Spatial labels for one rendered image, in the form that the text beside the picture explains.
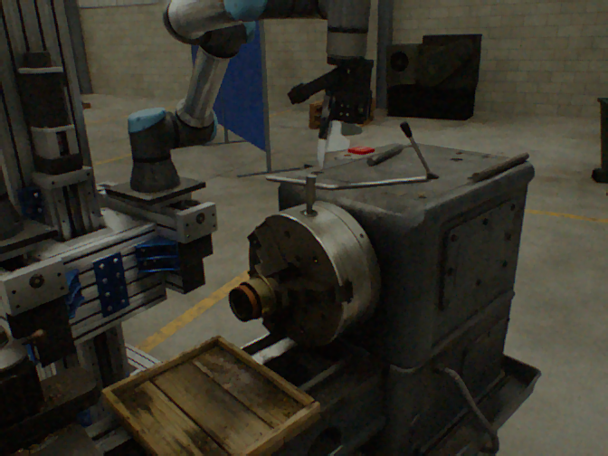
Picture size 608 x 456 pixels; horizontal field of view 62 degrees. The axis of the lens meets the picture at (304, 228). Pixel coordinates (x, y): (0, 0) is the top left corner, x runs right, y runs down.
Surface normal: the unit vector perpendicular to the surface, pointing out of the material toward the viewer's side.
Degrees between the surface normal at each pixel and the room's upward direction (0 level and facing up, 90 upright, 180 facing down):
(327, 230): 32
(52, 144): 90
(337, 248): 47
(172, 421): 0
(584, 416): 0
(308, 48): 90
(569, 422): 0
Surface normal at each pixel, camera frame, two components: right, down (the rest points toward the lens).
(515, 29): -0.48, 0.33
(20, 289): 0.80, 0.20
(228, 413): -0.03, -0.93
